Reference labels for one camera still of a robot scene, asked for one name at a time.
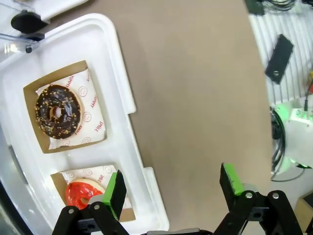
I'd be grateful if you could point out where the black round knob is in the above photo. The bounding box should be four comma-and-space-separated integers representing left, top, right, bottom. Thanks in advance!
10, 10, 51, 34

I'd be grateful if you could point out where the brown cardboard donut tray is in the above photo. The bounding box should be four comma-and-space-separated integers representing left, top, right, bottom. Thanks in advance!
50, 164, 136, 222
23, 60, 109, 155

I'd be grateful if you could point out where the red glazed donut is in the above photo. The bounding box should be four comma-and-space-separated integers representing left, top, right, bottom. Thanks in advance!
65, 178, 106, 210

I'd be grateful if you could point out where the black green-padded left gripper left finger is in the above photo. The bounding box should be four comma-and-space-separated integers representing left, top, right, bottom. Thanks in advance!
52, 169, 134, 235

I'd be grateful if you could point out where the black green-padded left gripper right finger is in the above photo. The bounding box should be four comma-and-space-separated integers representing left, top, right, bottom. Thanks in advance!
212, 162, 304, 235

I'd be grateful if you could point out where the light wooden box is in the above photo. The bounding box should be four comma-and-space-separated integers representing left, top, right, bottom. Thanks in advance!
294, 193, 313, 235

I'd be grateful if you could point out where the clear plastic container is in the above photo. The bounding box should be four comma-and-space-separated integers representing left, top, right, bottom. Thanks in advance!
0, 0, 49, 53

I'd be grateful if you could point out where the white smile-print paper liner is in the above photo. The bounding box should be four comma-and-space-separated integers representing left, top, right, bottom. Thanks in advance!
60, 164, 133, 211
35, 69, 108, 150

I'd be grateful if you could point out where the black cable bundle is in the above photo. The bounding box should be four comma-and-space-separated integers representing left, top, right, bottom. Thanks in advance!
269, 106, 305, 182

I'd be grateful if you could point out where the black rectangular plate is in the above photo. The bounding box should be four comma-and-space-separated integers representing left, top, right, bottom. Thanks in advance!
265, 34, 294, 85

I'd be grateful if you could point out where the chocolate sprinkled donut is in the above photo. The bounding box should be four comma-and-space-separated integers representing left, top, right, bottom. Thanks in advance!
35, 84, 82, 141

